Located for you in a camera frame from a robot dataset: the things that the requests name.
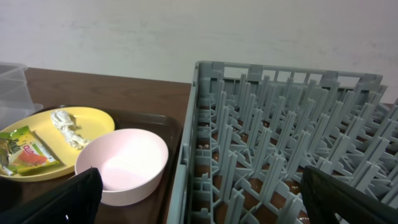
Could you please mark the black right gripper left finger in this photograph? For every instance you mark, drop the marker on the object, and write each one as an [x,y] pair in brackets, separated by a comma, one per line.
[75,201]

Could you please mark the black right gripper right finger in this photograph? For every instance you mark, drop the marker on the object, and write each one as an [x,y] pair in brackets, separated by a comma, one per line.
[324,197]

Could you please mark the pink bowl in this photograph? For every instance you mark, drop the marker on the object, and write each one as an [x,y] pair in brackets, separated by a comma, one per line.
[130,162]

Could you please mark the green snack wrapper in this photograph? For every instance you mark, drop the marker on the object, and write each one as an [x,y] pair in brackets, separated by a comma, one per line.
[22,151]

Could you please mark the white tissue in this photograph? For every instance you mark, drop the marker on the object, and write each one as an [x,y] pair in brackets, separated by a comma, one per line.
[65,124]

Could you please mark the grey dishwasher rack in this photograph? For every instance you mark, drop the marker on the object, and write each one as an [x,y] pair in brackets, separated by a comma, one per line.
[250,130]

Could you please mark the brown serving tray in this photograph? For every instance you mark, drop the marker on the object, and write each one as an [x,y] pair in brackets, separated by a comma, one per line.
[152,209]

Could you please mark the clear plastic bin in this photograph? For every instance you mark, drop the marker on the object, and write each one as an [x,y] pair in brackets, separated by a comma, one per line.
[16,102]

